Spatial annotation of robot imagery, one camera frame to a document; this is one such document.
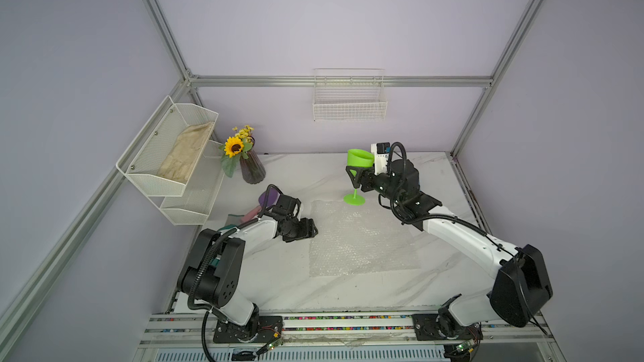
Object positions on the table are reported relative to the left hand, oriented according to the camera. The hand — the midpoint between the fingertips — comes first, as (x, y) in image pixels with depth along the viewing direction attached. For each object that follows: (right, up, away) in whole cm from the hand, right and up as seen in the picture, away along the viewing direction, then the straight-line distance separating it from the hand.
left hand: (309, 235), depth 91 cm
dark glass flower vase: (-26, +25, +12) cm, 38 cm away
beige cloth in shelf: (-39, +28, -13) cm, 50 cm away
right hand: (+16, +24, -12) cm, 31 cm away
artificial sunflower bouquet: (-27, +33, -1) cm, 43 cm away
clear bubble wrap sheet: (+15, -2, +2) cm, 15 cm away
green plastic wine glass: (+16, +27, -19) cm, 37 cm away
